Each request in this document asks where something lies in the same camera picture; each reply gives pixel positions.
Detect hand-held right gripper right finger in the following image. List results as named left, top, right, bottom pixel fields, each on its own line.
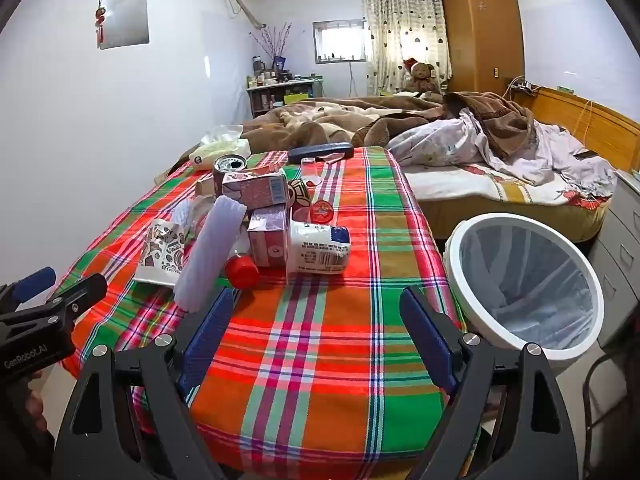
left=400, top=286, right=581, bottom=480

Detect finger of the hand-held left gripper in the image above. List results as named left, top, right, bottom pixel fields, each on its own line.
left=30, top=273, right=108, bottom=323
left=0, top=267, right=57, bottom=311

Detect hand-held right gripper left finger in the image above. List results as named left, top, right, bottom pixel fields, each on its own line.
left=52, top=287, right=236, bottom=480

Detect white round trash bin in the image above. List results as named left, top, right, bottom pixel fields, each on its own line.
left=442, top=212, right=606, bottom=361

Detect clear red-label plastic bottle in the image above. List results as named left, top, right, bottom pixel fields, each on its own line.
left=222, top=220, right=261, bottom=290

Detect patterned paper cup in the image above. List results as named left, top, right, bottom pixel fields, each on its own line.
left=134, top=217, right=193, bottom=288

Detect pink milk carton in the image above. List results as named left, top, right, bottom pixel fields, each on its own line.
left=221, top=169, right=290, bottom=208
left=247, top=206, right=292, bottom=267

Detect red cartoon soda can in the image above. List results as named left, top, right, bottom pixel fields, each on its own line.
left=287, top=178, right=315, bottom=221

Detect red round lid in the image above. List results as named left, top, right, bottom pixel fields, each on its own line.
left=309, top=199, right=335, bottom=224

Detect small clear cup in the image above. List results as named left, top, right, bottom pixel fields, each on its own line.
left=300, top=156, right=326, bottom=188

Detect person's left hand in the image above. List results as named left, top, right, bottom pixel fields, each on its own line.
left=22, top=387, right=49, bottom=435

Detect plaid tablecloth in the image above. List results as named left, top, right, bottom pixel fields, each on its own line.
left=50, top=146, right=483, bottom=480

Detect clear plastic bin liner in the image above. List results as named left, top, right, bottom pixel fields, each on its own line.
left=457, top=222, right=596, bottom=346

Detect patterned bed sheet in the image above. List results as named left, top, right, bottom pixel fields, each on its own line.
left=402, top=162, right=613, bottom=241

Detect tissue pack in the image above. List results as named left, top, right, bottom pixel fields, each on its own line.
left=189, top=125, right=252, bottom=167

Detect white floral quilt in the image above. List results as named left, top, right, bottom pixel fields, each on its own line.
left=387, top=107, right=618, bottom=198

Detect navy glasses case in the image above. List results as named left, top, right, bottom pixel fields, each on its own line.
left=287, top=142, right=355, bottom=164

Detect grey drawer cabinet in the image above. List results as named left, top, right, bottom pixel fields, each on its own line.
left=587, top=167, right=640, bottom=348

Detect brown blanket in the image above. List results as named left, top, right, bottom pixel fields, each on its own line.
left=240, top=91, right=538, bottom=171

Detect cluttered shelf unit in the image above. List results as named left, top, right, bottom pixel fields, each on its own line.
left=246, top=76, right=326, bottom=121

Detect brown teddy bear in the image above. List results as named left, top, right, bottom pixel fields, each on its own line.
left=402, top=57, right=443, bottom=96

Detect wooden headboard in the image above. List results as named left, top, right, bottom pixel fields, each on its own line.
left=510, top=85, right=640, bottom=173

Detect red hanging ornament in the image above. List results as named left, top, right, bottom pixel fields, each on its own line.
left=95, top=0, right=108, bottom=48

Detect bare decorative branches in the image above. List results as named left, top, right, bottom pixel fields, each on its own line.
left=250, top=22, right=293, bottom=68

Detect wooden wardrobe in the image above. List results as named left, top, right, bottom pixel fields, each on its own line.
left=440, top=0, right=526, bottom=96

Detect window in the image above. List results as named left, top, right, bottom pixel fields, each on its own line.
left=312, top=19, right=368, bottom=63

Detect patterned curtain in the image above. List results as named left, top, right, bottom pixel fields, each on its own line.
left=360, top=0, right=453, bottom=95

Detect wrapped air conditioner pipe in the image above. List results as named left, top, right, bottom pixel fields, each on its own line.
left=222, top=0, right=266, bottom=28

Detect dark metal chair frame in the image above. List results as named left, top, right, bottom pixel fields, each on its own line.
left=582, top=345, right=640, bottom=480

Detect silver wall panel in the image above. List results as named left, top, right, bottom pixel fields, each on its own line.
left=97, top=0, right=151, bottom=51

